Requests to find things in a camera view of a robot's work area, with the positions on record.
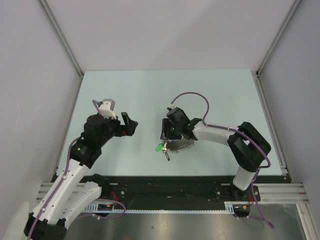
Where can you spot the green key tag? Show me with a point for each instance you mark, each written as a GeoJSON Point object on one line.
{"type": "Point", "coordinates": [159, 147]}

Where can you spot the right aluminium frame post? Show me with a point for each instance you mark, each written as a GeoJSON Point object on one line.
{"type": "Point", "coordinates": [295, 6]}

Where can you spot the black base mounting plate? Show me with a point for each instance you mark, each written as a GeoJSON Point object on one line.
{"type": "Point", "coordinates": [174, 193]}

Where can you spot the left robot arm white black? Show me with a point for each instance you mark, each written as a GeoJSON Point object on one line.
{"type": "Point", "coordinates": [52, 217]}

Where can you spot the small split rings bunch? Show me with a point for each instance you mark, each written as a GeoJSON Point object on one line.
{"type": "Point", "coordinates": [165, 147]}

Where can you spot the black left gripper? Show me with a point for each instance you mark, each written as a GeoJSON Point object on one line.
{"type": "Point", "coordinates": [123, 130]}

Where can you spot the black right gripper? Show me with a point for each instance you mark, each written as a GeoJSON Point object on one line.
{"type": "Point", "coordinates": [165, 128]}

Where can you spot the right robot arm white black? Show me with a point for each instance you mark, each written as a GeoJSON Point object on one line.
{"type": "Point", "coordinates": [248, 146]}

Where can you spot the aluminium frame post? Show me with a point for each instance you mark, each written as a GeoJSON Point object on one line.
{"type": "Point", "coordinates": [295, 6]}
{"type": "Point", "coordinates": [55, 26]}

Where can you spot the large metal keyring blue handle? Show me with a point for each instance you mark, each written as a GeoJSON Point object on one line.
{"type": "Point", "coordinates": [176, 146]}

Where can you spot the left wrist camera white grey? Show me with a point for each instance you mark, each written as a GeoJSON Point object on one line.
{"type": "Point", "coordinates": [106, 108]}

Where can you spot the left aluminium frame post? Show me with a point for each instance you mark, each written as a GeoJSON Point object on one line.
{"type": "Point", "coordinates": [55, 26]}

